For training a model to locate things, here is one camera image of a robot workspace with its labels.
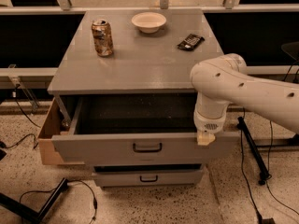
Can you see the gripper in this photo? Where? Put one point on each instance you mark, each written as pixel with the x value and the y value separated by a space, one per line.
pixel 209 124

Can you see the grey top drawer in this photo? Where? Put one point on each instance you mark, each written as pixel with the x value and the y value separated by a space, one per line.
pixel 138 129

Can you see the grey drawer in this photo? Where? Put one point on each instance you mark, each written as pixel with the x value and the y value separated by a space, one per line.
pixel 150 178
pixel 138 129

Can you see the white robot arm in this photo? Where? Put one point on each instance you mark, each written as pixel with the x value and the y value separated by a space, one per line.
pixel 222 81

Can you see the grey drawer cabinet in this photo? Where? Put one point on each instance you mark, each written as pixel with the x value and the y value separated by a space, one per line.
pixel 140 64

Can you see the grey bottom drawer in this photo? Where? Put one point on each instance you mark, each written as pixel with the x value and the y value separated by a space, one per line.
pixel 150 178

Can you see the black stand leg right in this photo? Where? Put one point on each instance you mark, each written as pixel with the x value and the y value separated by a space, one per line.
pixel 255 145

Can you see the black snack wrapper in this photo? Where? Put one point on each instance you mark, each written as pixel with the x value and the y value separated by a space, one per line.
pixel 191 42

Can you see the white paper bowl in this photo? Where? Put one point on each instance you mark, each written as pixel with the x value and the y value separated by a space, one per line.
pixel 148 22

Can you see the crushed orange soda can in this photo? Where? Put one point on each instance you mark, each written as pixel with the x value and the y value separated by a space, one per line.
pixel 102 37

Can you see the cardboard box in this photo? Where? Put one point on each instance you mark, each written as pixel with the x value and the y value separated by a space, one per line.
pixel 52 126

